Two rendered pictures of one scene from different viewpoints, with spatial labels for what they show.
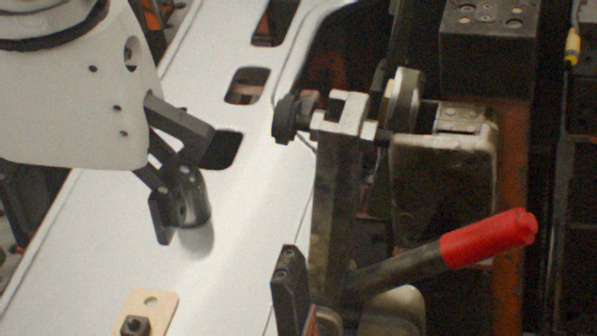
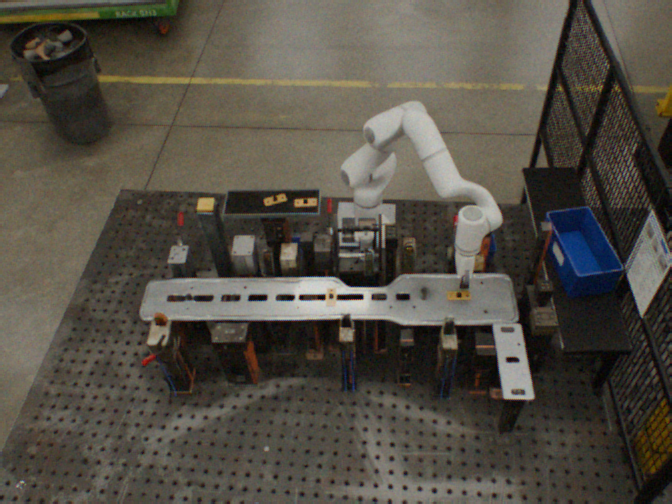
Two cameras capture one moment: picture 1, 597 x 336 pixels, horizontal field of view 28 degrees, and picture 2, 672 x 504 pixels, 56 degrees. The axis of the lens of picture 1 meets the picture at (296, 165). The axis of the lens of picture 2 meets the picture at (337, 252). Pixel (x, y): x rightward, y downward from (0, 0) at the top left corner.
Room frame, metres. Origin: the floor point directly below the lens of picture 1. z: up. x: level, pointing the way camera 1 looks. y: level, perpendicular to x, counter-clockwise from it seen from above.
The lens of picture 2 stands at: (1.28, 1.33, 2.89)
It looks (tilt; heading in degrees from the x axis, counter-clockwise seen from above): 50 degrees down; 256
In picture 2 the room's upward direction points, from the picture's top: 4 degrees counter-clockwise
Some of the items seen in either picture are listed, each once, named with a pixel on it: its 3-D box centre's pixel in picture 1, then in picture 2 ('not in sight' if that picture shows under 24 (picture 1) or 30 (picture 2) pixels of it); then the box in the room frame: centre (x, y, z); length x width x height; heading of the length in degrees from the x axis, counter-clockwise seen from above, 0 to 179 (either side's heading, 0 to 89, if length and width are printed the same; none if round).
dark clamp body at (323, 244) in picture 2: not in sight; (326, 273); (0.96, -0.22, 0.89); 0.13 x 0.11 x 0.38; 71
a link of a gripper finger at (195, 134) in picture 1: (147, 124); not in sight; (0.54, 0.08, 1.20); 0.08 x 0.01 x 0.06; 72
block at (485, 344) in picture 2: not in sight; (480, 363); (0.54, 0.33, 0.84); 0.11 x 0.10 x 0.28; 71
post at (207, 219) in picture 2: not in sight; (217, 244); (1.35, -0.50, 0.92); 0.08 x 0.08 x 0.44; 71
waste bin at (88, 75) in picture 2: not in sight; (68, 86); (2.11, -2.80, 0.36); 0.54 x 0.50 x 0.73; 67
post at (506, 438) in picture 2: not in sight; (510, 412); (0.53, 0.53, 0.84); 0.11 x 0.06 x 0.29; 71
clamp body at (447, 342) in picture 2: not in sight; (444, 363); (0.67, 0.30, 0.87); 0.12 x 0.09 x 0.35; 71
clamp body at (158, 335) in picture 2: not in sight; (172, 358); (1.61, -0.03, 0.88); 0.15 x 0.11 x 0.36; 71
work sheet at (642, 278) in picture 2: not in sight; (649, 264); (0.06, 0.40, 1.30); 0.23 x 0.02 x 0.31; 71
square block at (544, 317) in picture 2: not in sight; (535, 344); (0.33, 0.34, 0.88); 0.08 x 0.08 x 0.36; 71
